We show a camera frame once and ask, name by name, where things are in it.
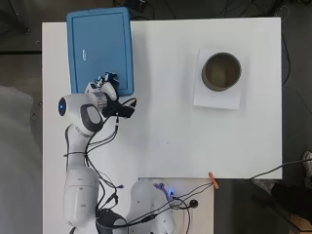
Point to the clear box with blue lid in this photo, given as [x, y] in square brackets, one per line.
[97, 42]

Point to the brown round tub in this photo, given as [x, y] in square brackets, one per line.
[221, 73]

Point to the white flat box stand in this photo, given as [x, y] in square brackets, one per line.
[214, 100]

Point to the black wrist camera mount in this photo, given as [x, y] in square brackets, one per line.
[122, 110]

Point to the white seven-joint robot arm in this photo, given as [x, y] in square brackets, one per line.
[79, 195]

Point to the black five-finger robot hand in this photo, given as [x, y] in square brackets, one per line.
[105, 86]

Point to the orange clamp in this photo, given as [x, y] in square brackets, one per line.
[213, 180]

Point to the small white side table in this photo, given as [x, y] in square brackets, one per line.
[203, 221]

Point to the white hanging sheet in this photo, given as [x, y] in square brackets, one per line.
[19, 162]

